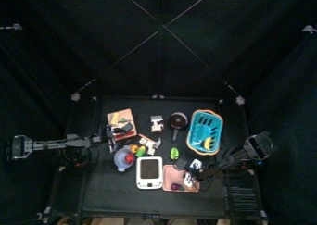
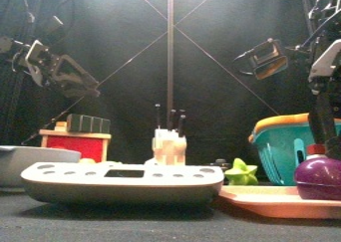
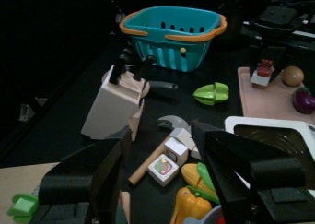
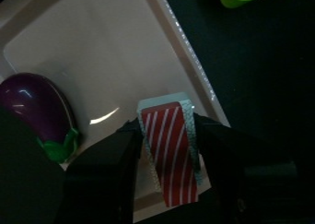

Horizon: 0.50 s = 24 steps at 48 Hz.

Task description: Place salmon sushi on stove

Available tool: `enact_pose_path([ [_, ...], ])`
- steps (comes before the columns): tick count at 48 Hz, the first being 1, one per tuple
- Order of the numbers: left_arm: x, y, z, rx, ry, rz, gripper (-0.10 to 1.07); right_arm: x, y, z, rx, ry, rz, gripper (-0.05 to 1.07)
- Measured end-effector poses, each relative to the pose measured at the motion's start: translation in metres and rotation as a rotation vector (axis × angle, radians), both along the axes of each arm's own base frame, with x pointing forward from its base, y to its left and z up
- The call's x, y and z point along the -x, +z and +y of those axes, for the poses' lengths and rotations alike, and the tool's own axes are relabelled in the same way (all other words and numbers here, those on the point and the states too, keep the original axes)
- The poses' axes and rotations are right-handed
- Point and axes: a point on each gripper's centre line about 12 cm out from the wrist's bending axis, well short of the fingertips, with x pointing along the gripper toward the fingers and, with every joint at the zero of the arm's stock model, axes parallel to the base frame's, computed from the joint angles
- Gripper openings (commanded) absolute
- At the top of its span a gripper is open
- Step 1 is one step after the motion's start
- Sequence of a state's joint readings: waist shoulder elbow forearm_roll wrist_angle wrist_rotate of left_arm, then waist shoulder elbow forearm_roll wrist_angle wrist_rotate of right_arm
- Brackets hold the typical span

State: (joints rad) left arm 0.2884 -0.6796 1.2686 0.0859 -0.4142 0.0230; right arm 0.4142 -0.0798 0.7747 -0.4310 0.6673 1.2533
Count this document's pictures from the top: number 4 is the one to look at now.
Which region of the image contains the purple toy eggplant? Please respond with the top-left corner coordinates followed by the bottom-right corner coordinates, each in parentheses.
top-left (0, 72), bottom-right (82, 165)

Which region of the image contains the white plastic tray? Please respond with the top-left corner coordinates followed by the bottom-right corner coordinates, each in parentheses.
top-left (0, 0), bottom-right (231, 224)

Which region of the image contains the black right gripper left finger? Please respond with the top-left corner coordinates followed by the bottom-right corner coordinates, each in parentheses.
top-left (54, 117), bottom-right (146, 224)

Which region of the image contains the red striped snack packet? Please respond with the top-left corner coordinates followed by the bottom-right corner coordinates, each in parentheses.
top-left (135, 91), bottom-right (206, 208)

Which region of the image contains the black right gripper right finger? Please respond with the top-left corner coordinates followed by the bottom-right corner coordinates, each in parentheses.
top-left (193, 112), bottom-right (315, 224)

